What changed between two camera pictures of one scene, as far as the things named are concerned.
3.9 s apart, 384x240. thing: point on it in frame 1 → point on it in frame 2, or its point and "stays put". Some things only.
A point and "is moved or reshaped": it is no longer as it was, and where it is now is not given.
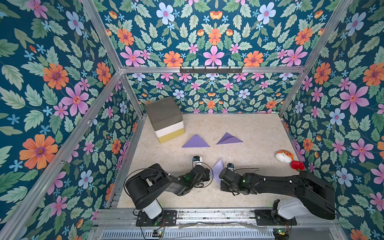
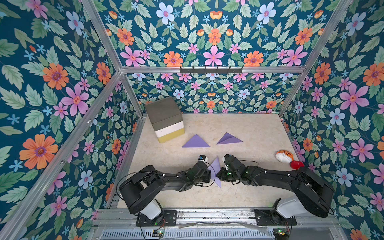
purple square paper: [196, 141] stays put
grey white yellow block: [166, 118] stays put
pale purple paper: [217, 169] is moved or reshaped
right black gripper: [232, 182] → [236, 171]
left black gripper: [204, 176] stays put
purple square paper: [228, 138] stays put
